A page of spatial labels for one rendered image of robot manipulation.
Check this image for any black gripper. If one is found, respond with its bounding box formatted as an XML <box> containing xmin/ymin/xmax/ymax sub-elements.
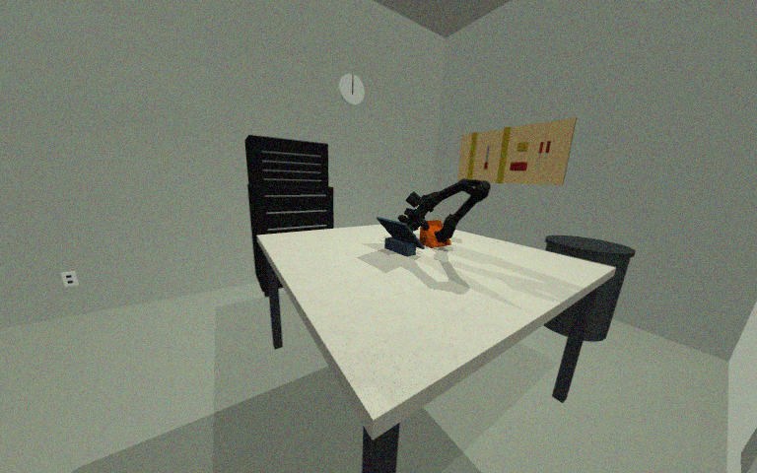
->
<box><xmin>397</xmin><ymin>209</ymin><xmax>430</xmax><ymax>232</ymax></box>

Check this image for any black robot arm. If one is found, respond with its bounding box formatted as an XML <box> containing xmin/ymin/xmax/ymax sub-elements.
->
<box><xmin>404</xmin><ymin>178</ymin><xmax>491</xmax><ymax>242</ymax></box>

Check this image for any blue switch panel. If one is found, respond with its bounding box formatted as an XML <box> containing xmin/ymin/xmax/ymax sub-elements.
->
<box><xmin>377</xmin><ymin>217</ymin><xmax>425</xmax><ymax>256</ymax></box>

